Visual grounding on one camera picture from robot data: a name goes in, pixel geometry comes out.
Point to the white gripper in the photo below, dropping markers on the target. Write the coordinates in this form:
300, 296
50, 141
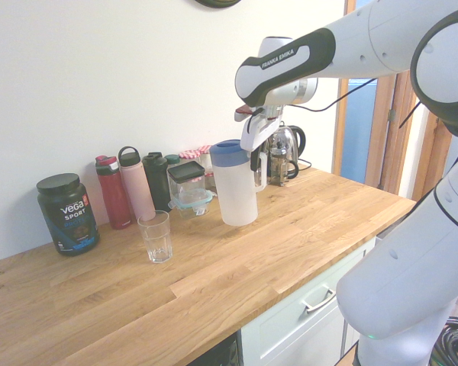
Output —
257, 131

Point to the translucent pitcher with blue lid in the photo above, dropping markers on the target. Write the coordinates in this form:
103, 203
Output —
236, 190

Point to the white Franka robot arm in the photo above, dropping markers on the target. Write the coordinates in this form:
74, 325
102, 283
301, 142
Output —
366, 34

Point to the pink water bottle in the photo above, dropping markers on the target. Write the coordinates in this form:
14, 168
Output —
137, 187

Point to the red water bottle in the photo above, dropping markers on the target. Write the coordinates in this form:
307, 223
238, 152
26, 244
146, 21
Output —
114, 198

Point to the glass French press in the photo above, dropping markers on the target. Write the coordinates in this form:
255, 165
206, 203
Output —
280, 167

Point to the clear container with black lid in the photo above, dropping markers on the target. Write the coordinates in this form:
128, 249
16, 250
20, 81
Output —
185, 171

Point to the glass container with teal lid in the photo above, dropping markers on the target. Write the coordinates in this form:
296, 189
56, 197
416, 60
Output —
191, 207

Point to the jar with green lid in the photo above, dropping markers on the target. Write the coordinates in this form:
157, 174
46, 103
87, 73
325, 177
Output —
172, 159

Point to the dark green shaker bottle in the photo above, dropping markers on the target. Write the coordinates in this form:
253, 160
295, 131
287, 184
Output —
156, 179

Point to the clear faceted drinking glass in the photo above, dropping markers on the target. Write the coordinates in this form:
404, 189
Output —
158, 244

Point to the metal door hinge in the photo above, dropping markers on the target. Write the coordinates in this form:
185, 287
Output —
391, 115

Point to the white cabinet drawer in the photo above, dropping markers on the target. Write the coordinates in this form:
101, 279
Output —
290, 335

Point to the black Vega protein tub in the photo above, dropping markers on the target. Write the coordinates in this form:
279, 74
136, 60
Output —
68, 213

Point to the black dishwasher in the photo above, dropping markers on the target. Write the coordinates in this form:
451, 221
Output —
225, 354

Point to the wooden door frame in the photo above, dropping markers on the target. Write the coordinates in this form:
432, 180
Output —
385, 152

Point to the round black wall clock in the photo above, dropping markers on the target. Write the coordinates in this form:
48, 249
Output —
217, 3

